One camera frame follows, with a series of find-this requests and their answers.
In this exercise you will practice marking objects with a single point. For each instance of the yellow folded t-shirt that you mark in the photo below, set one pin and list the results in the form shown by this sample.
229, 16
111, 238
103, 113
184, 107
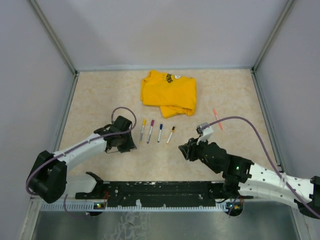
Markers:
173, 94

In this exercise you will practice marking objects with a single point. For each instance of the aluminium frame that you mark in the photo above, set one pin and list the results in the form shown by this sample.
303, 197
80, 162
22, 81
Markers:
170, 65

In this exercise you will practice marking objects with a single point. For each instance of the white purple-end pen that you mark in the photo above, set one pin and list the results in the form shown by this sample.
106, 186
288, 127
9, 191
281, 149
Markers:
149, 134

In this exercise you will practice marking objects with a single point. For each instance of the white yellow whiteboard marker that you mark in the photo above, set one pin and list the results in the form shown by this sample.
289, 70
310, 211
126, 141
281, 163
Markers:
141, 134

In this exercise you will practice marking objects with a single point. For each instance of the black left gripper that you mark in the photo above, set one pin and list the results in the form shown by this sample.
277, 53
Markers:
130, 144

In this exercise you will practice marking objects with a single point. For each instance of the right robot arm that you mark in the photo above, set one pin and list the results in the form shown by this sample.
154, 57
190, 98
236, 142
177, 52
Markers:
242, 177

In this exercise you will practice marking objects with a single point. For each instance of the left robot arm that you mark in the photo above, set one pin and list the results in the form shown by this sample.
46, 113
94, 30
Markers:
49, 178

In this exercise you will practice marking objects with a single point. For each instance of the white blue-end pen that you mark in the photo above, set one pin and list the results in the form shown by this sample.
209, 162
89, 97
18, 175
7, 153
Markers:
159, 136

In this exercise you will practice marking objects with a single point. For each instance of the thin white yellow-end pen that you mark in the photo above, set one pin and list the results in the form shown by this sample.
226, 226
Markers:
169, 138

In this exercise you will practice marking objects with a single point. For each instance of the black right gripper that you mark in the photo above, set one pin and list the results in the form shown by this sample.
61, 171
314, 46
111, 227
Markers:
189, 149

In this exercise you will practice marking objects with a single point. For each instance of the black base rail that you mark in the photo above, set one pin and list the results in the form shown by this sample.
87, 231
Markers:
151, 196

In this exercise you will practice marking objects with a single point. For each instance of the orange pink highlighter pen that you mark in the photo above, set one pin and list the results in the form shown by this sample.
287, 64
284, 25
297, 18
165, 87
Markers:
217, 118

